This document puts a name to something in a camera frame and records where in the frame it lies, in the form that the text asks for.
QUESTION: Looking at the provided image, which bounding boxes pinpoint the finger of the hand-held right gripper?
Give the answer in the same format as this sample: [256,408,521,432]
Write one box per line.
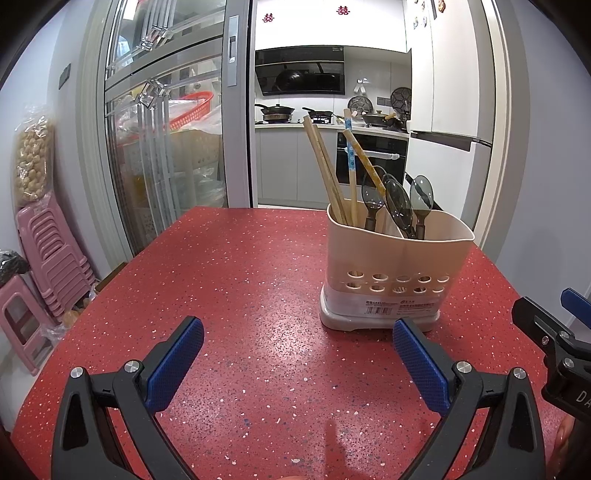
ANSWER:
[561,288,591,329]
[512,296,591,358]

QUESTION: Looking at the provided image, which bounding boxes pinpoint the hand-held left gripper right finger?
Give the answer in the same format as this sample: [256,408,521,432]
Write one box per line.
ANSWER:
[392,318,546,480]

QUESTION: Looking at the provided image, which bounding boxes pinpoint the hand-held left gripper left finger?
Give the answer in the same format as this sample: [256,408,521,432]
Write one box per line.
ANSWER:
[51,316,205,480]

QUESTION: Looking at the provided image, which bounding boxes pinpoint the beige plastic utensil holder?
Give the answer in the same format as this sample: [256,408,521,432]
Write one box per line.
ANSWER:
[320,203,475,332]

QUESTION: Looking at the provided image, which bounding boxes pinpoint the brown translucent plastic spoon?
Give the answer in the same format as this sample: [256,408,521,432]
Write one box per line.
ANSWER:
[382,174,417,239]
[409,174,435,241]
[361,165,389,232]

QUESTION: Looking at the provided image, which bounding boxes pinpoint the blue patterned chopstick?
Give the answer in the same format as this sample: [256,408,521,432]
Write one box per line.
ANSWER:
[342,130,360,228]

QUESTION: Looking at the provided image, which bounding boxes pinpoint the yellow patterned chopstick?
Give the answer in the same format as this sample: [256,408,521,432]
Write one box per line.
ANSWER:
[342,109,387,197]

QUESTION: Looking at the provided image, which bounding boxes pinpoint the plain wooden chopstick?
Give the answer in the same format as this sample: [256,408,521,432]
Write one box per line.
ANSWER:
[310,122,354,227]
[302,115,347,225]

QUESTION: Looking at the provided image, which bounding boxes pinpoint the person's right hand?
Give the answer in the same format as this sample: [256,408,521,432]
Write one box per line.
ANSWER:
[555,416,575,457]

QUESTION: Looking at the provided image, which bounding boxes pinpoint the pink plastic stool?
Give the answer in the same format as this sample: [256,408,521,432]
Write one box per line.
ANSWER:
[0,274,58,376]

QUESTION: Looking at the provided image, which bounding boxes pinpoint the stack of pink stools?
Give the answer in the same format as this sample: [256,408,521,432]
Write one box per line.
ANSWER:
[16,196,98,319]

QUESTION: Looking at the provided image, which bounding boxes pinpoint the black bag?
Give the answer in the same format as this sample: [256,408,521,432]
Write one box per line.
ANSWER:
[0,249,31,287]

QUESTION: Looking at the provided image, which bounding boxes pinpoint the black built-in oven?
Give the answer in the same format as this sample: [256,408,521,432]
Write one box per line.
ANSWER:
[335,130,409,185]

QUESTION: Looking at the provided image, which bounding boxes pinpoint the beige plastic crate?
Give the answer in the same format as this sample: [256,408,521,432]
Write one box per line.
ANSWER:
[168,129,222,171]

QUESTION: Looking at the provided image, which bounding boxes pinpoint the grey kitchen cabinet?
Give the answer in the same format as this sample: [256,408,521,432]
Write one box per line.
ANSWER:
[255,126,340,208]

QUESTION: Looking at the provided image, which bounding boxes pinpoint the white refrigerator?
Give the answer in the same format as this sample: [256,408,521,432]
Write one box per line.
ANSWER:
[406,0,497,241]

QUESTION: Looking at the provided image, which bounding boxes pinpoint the black wok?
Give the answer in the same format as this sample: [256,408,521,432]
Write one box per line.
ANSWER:
[362,110,407,127]

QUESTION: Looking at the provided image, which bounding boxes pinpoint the clear bag of beige balls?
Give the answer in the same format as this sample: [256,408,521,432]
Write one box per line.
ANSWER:
[15,115,56,208]

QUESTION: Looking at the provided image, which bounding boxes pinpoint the black round rack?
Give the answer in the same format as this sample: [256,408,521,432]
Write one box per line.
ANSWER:
[390,87,413,114]

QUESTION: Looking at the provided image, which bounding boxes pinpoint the red plastic basket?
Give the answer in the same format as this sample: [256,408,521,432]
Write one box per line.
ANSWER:
[167,91,214,131]

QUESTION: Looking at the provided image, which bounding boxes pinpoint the black range hood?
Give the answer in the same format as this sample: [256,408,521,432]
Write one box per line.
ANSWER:
[255,45,346,97]

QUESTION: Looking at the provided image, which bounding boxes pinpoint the glass sliding door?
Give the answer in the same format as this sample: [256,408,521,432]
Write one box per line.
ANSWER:
[81,0,254,259]

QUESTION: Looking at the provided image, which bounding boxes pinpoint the cluster of fridge magnets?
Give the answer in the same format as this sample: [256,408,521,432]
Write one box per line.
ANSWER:
[412,0,448,29]

